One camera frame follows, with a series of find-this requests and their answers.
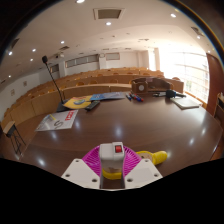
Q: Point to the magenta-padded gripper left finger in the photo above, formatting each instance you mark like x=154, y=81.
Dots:
x=77, y=171

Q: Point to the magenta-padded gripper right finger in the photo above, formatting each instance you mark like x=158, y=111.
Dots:
x=145, y=171

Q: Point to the white charger block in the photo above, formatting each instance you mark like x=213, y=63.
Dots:
x=111, y=160

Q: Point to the white printed paper sheet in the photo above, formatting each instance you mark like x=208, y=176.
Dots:
x=56, y=120

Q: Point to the black gooseneck microphone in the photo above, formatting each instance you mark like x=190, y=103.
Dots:
x=62, y=106

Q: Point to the black remote control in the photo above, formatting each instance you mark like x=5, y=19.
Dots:
x=92, y=105

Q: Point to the yellow folder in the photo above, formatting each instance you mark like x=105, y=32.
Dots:
x=77, y=102

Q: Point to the blue marker pen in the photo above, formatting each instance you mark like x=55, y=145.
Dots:
x=128, y=97

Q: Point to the white flat pad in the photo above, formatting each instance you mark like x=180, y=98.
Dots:
x=185, y=102

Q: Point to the blue booklet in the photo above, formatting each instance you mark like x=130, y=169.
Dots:
x=108, y=96

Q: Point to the black pouch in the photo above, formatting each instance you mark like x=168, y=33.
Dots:
x=171, y=93

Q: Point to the wooden desk organizer with clock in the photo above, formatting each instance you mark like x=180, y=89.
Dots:
x=150, y=86

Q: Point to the rows of wooden auditorium seats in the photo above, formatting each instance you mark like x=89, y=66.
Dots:
x=90, y=80

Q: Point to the wooden shelf unit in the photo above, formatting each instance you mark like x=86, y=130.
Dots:
x=220, y=110

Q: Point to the large bright window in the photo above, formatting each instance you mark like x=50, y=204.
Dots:
x=186, y=73

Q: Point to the recessed ceiling lights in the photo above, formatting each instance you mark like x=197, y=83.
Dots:
x=108, y=23

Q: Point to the large ceiling air vent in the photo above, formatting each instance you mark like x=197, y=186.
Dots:
x=109, y=13

